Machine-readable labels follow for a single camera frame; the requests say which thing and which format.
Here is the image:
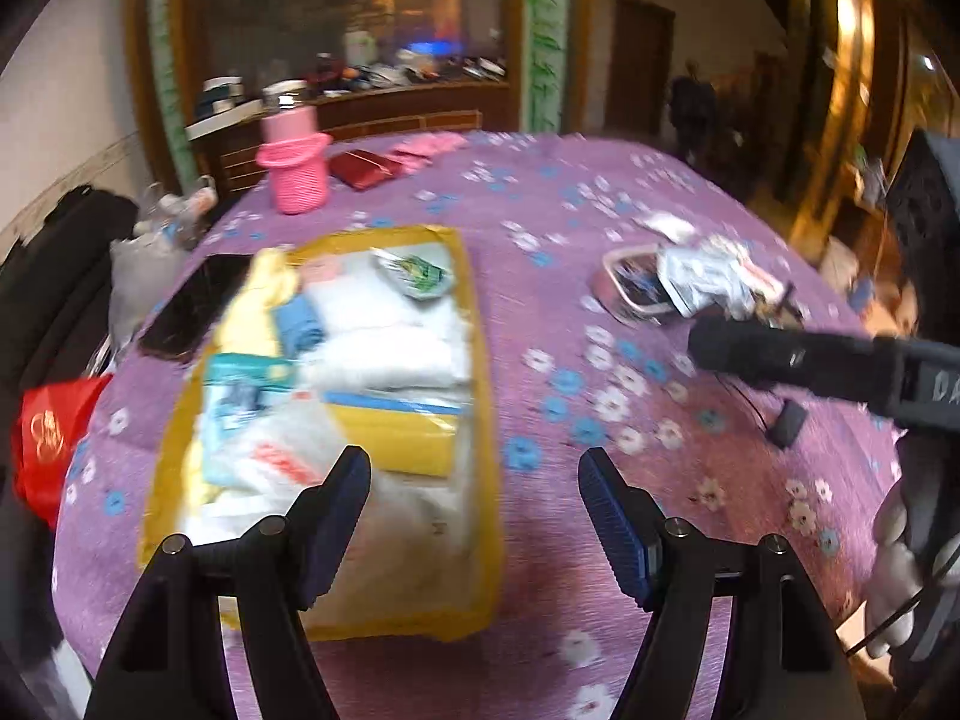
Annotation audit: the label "yellow cardboard box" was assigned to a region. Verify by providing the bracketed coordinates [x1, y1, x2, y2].
[137, 225, 503, 642]

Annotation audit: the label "bamboo painted panel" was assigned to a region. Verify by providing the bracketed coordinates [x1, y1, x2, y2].
[521, 0, 575, 136]
[146, 0, 188, 181]

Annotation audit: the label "brown door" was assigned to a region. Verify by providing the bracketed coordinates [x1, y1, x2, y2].
[611, 0, 676, 140]

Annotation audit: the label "yellow cloth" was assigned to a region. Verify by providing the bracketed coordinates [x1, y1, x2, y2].
[217, 247, 301, 361]

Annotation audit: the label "black smartphone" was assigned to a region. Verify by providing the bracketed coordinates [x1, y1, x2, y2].
[139, 253, 252, 361]

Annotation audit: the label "black bag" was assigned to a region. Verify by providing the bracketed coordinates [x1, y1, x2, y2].
[0, 184, 143, 406]

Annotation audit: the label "purple floral tablecloth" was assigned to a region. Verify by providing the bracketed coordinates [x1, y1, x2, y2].
[49, 127, 923, 720]

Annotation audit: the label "white crumpled wrappers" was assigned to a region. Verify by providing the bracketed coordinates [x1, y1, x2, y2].
[656, 236, 796, 320]

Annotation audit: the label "yellow envelope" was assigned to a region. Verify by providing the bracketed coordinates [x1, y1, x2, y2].
[326, 390, 462, 477]

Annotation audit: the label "pink rimmed tray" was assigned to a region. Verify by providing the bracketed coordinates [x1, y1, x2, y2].
[591, 244, 702, 327]

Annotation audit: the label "red wallet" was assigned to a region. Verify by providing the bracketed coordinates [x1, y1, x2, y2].
[328, 150, 406, 190]

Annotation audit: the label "glossy wooden partition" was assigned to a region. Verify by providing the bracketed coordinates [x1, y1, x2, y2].
[780, 0, 923, 241]

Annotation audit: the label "pink knitted cup holder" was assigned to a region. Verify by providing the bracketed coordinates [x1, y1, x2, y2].
[255, 131, 332, 215]

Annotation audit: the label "pink cloth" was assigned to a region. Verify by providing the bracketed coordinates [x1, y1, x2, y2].
[386, 131, 470, 177]

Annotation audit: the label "person's right hand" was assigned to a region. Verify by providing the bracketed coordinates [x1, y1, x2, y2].
[866, 480, 927, 661]

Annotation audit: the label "green print packet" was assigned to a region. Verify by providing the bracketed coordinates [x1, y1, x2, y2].
[373, 247, 455, 301]

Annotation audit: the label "small white packet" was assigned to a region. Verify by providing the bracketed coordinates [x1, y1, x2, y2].
[634, 211, 698, 245]

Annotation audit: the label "small black device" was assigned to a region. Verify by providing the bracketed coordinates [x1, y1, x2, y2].
[765, 399, 809, 451]

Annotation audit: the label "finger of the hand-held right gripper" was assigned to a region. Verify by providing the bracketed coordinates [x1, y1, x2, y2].
[688, 315, 901, 421]

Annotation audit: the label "red print plastic bag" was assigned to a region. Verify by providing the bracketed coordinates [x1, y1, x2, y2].
[217, 409, 353, 503]

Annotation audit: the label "clear plastic bag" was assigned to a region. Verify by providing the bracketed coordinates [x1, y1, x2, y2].
[135, 176, 218, 248]

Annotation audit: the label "blue cloth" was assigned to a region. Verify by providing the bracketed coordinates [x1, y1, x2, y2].
[274, 294, 327, 355]

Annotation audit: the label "teal packet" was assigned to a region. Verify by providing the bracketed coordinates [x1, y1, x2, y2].
[199, 352, 301, 481]

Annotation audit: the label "pink bottle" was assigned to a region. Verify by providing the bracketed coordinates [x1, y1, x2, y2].
[261, 81, 317, 145]

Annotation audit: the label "grey plastic bag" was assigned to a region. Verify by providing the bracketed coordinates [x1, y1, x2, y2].
[109, 236, 188, 346]

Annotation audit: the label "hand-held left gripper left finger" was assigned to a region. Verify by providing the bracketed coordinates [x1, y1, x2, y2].
[84, 444, 372, 720]

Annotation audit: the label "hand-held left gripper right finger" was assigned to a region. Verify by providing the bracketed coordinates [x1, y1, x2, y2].
[577, 446, 867, 720]

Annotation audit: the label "white padding sheet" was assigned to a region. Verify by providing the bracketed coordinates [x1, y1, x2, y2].
[300, 277, 473, 391]

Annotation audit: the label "wooden cabinet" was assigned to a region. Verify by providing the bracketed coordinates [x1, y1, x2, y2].
[184, 79, 518, 196]

